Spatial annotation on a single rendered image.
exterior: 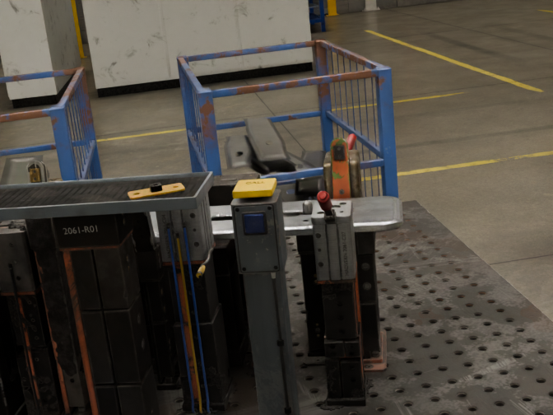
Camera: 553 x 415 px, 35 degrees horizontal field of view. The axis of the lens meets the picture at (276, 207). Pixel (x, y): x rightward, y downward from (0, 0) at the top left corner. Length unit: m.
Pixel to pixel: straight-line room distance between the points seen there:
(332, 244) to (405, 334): 0.43
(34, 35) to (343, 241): 8.23
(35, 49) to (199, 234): 8.15
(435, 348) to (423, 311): 0.18
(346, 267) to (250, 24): 8.22
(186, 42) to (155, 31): 0.35
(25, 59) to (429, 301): 7.95
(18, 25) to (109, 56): 0.97
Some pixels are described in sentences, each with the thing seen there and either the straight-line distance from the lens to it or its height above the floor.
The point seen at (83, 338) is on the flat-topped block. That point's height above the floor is 0.93.
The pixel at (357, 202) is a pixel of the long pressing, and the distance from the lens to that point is 1.70.
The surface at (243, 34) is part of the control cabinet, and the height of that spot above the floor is 0.49.
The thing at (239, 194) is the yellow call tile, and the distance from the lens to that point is 1.29.
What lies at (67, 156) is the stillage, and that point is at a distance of 3.56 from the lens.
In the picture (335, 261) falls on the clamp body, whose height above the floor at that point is 0.98.
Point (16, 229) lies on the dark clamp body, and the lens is 1.57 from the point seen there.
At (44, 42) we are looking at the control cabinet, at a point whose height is 0.66.
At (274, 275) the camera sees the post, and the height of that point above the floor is 1.02.
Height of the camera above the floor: 1.52
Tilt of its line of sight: 18 degrees down
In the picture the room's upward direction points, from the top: 6 degrees counter-clockwise
